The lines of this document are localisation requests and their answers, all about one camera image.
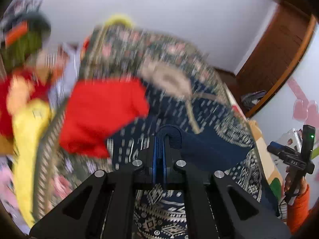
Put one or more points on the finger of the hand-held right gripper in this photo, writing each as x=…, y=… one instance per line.
x=276, y=144
x=284, y=153

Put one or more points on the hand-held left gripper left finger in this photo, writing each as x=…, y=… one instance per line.
x=157, y=159

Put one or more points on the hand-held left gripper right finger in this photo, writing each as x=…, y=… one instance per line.
x=169, y=164

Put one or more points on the navy patterned zip jacket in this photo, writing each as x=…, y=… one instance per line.
x=211, y=142

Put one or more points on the person's right forearm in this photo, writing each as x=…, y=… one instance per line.
x=299, y=214

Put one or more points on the pile of clothes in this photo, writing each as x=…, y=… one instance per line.
x=30, y=10

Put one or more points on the person's right hand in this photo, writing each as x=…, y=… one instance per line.
x=302, y=188

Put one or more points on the white sticker-covered cabinet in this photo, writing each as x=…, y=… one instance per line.
x=289, y=138

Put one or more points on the grey bag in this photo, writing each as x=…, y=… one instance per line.
x=253, y=99

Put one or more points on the red garment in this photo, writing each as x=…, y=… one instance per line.
x=99, y=114

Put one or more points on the wooden door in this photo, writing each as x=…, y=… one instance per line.
x=276, y=54

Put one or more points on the green floral blanket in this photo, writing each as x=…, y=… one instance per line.
x=139, y=42

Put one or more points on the yellow garment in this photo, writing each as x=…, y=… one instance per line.
x=27, y=142

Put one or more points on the striped patterned cloth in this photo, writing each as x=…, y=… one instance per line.
x=57, y=59

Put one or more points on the yellow round object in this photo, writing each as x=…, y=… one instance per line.
x=119, y=20

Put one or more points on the pink cloth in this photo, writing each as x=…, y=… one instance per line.
x=7, y=191

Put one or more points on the green patterned cloth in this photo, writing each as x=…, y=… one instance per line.
x=22, y=52

